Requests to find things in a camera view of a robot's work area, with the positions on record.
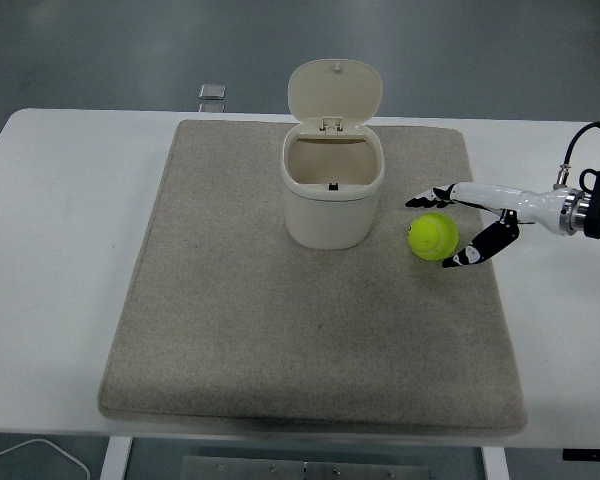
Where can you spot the black table control panel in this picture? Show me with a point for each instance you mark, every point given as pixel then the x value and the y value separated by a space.
pixel 592 455

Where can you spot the yellow-green tennis ball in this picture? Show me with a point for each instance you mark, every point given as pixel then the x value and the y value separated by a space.
pixel 432 236

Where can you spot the beige fabric mat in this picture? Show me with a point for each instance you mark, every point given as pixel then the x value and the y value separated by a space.
pixel 310 320

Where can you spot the silver floor outlet plate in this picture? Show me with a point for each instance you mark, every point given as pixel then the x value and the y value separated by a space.
pixel 211 107
pixel 213 91

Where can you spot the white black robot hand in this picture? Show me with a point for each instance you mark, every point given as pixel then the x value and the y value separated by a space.
pixel 530 205

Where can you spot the white table leg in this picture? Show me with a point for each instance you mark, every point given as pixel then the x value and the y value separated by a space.
pixel 495 464
pixel 116 460

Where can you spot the cream lidded plastic bin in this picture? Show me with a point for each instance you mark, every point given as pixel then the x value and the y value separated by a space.
pixel 330 217

